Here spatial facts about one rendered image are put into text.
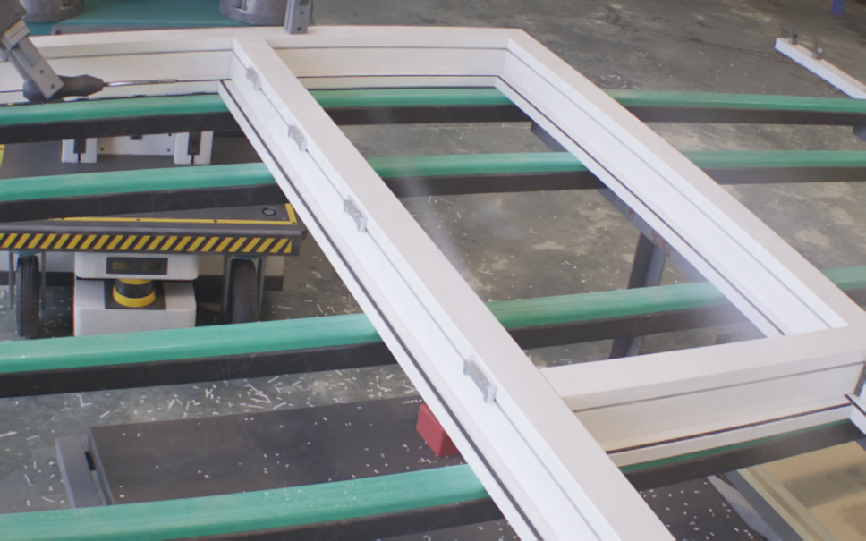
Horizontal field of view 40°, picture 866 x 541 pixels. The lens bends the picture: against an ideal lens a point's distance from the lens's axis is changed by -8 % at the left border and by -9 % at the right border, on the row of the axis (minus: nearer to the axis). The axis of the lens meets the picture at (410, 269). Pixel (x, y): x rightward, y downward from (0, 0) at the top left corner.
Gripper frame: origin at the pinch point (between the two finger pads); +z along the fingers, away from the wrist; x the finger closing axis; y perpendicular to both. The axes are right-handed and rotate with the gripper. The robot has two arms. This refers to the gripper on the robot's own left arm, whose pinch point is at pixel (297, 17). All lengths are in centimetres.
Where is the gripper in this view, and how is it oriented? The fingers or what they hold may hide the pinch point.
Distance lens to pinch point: 175.6
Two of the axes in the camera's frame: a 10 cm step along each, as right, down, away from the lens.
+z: -1.5, 8.7, 4.7
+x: 3.8, 4.9, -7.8
